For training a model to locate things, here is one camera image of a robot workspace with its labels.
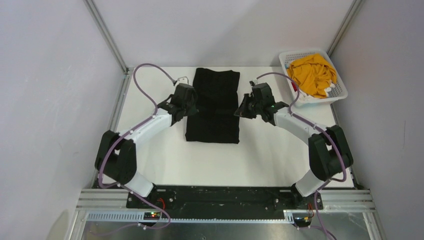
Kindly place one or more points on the right corner aluminium post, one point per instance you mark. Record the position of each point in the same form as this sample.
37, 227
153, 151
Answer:
352, 12

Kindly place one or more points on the white plastic laundry basket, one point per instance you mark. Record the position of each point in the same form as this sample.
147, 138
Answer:
338, 93

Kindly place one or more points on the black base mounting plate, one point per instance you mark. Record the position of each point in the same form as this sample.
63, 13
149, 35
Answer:
229, 203

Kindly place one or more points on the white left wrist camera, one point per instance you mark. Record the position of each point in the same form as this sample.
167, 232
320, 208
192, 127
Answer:
183, 80

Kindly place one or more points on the aluminium frame rail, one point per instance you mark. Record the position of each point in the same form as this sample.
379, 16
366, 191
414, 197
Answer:
118, 205

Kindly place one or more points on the left corner aluminium post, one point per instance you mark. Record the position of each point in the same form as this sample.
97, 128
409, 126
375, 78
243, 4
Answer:
106, 34

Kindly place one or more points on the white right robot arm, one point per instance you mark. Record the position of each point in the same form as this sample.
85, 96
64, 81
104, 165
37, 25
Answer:
328, 149

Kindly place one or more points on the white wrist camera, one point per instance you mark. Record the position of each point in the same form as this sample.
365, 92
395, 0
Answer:
253, 82
183, 80

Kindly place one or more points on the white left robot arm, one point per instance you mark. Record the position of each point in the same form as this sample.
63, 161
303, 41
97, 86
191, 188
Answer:
117, 154

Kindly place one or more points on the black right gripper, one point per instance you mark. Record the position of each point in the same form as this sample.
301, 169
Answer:
243, 111

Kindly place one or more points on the corner aluminium post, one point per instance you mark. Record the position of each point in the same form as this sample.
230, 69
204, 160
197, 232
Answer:
106, 34
352, 12

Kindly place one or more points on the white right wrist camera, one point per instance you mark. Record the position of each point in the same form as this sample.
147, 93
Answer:
253, 82

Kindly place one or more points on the black t shirt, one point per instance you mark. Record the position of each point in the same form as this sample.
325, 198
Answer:
218, 100

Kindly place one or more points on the white red cloth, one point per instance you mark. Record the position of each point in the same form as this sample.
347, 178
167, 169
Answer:
306, 97

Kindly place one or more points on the yellow t shirt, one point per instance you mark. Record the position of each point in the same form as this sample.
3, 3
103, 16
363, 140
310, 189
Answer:
313, 74

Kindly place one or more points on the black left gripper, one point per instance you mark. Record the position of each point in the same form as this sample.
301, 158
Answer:
192, 110

